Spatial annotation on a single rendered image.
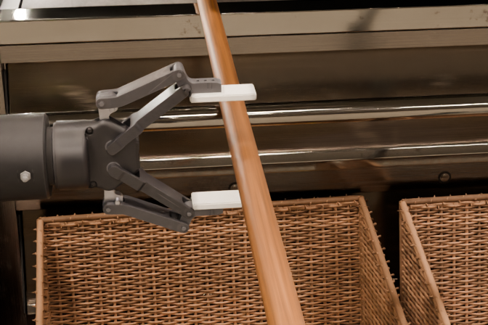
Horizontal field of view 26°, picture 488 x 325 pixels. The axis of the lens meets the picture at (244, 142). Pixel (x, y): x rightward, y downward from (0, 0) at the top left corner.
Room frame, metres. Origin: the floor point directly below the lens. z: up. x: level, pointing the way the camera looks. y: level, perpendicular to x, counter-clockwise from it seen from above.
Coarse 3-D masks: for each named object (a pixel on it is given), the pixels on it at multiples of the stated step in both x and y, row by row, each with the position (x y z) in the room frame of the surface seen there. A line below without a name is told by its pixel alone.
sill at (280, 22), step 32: (288, 0) 1.65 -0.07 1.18; (320, 0) 1.65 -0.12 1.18; (352, 0) 1.65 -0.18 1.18; (384, 0) 1.65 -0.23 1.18; (416, 0) 1.65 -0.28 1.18; (448, 0) 1.65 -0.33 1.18; (480, 0) 1.65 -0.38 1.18; (0, 32) 1.54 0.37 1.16; (32, 32) 1.55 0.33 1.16; (64, 32) 1.56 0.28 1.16; (96, 32) 1.56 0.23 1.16; (128, 32) 1.57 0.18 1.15; (160, 32) 1.57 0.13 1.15; (192, 32) 1.58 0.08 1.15; (256, 32) 1.59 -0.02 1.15; (288, 32) 1.60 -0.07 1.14; (320, 32) 1.60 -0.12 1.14
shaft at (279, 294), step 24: (216, 24) 1.44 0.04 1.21; (216, 48) 1.34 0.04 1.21; (216, 72) 1.27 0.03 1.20; (240, 120) 1.10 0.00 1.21; (240, 144) 1.04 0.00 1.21; (240, 168) 0.99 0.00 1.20; (240, 192) 0.94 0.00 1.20; (264, 192) 0.93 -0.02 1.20; (264, 216) 0.88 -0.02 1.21; (264, 240) 0.83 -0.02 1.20; (264, 264) 0.80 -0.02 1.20; (288, 264) 0.81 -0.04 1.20; (264, 288) 0.76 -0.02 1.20; (288, 288) 0.76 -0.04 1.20; (288, 312) 0.72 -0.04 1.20
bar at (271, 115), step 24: (408, 96) 1.25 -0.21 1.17; (432, 96) 1.25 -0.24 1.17; (456, 96) 1.25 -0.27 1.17; (480, 96) 1.25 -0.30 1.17; (120, 120) 1.19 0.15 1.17; (168, 120) 1.20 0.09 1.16; (192, 120) 1.20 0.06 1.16; (216, 120) 1.21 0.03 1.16; (264, 120) 1.21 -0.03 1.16; (288, 120) 1.22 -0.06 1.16; (312, 120) 1.22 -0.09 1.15; (336, 120) 1.23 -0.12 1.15; (360, 120) 1.23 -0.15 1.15
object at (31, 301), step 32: (384, 192) 1.65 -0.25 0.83; (416, 192) 1.65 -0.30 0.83; (448, 192) 1.66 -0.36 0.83; (480, 192) 1.66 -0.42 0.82; (32, 224) 1.57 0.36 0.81; (320, 224) 1.62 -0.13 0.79; (384, 224) 1.63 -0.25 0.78; (32, 256) 1.55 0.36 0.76; (288, 256) 1.59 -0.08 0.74; (320, 256) 1.60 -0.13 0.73; (32, 288) 1.53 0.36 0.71; (448, 288) 1.58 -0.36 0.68
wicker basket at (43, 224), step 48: (48, 240) 1.51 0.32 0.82; (96, 240) 1.51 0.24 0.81; (144, 240) 1.53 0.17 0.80; (192, 240) 1.54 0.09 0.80; (240, 240) 1.55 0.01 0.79; (288, 240) 1.56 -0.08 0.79; (336, 240) 1.57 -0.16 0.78; (48, 288) 1.48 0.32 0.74; (96, 288) 1.49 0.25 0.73; (144, 288) 1.50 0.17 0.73; (192, 288) 1.51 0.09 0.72; (240, 288) 1.53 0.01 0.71; (336, 288) 1.55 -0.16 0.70; (384, 288) 1.43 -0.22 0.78
